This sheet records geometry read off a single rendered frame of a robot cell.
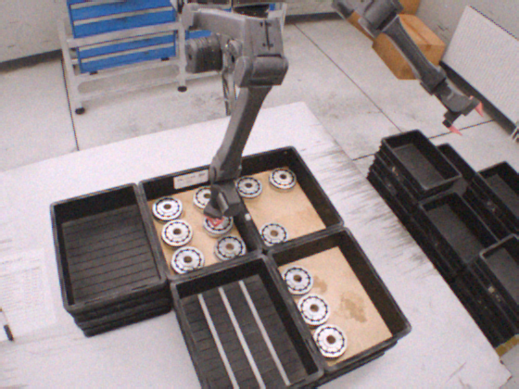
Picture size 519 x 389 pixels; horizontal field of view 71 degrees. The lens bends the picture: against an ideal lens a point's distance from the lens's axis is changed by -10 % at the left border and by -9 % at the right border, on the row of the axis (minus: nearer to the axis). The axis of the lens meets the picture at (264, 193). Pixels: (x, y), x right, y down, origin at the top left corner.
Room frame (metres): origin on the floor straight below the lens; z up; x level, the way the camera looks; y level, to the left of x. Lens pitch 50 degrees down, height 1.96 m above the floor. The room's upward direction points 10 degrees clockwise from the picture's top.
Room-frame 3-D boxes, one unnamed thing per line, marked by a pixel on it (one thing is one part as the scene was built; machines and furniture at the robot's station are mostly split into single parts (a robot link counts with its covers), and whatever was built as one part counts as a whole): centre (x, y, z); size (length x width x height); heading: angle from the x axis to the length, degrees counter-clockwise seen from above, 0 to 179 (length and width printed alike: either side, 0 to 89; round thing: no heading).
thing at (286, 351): (0.41, -0.01, 0.87); 0.40 x 0.30 x 0.11; 32
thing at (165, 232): (0.71, 0.26, 0.86); 0.10 x 0.10 x 0.01
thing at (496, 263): (0.96, -1.25, 0.37); 0.40 x 0.30 x 0.45; 34
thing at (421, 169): (1.63, -0.80, 0.37); 0.40 x 0.30 x 0.45; 34
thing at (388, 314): (0.56, -0.26, 0.87); 0.40 x 0.30 x 0.11; 32
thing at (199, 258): (0.61, 0.20, 0.86); 0.10 x 0.10 x 0.01
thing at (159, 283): (0.59, 0.46, 0.92); 0.40 x 0.30 x 0.02; 32
